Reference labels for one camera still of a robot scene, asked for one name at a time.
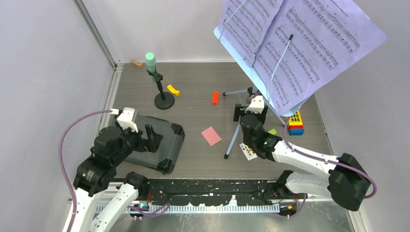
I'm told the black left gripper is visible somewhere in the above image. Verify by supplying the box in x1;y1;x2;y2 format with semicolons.
113;119;163;164

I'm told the light blue music stand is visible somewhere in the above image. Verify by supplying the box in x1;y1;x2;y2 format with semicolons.
213;0;316;160

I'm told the sheet music page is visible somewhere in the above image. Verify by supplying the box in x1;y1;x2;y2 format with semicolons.
253;0;388;116
217;0;283;67

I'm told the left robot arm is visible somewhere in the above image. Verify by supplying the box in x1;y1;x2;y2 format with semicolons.
64;125;163;232

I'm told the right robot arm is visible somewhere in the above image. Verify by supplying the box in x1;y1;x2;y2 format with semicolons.
233;103;377;211

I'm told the grey aluminium carrying case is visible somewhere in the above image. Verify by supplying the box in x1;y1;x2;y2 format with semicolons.
125;115;185;174

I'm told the orange rectangular block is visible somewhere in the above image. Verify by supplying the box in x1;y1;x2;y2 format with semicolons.
211;91;219;105

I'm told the red backed playing card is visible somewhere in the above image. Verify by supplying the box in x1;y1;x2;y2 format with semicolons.
201;127;222;146

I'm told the lime green wooden block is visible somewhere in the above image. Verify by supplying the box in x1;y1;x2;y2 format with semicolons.
268;129;277;135

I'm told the black left microphone stand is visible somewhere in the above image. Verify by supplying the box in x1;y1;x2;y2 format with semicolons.
147;69;175;110

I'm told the face up playing card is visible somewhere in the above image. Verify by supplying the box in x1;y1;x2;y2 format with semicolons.
239;143;257;160

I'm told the yellow curved wooden block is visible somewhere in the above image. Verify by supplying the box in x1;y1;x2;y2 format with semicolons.
167;84;180;96

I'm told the yellow red blue brick block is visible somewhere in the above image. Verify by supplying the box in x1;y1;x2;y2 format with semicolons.
286;110;305;136

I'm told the brown wooden block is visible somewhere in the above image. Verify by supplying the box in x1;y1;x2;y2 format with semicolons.
130;59;144;69

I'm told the mint green toy microphone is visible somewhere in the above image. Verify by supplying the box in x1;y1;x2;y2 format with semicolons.
145;52;156;82

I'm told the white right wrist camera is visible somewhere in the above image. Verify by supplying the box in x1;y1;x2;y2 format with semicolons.
245;95;265;114

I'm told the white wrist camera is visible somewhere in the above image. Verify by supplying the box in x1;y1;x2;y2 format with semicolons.
245;95;265;114
117;107;138;132

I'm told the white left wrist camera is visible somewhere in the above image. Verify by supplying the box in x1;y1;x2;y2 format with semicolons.
117;107;138;132

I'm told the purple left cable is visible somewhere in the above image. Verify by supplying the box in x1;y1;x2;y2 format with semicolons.
59;109;120;232

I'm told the purple cable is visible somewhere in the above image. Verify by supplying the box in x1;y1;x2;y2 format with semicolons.
283;116;378;200
59;109;120;232

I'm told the aluminium frame rail left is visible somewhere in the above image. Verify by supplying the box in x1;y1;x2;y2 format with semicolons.
73;0;124;110

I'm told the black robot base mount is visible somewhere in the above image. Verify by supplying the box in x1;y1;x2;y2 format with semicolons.
121;177;303;207

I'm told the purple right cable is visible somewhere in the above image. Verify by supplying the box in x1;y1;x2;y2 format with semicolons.
283;116;378;200

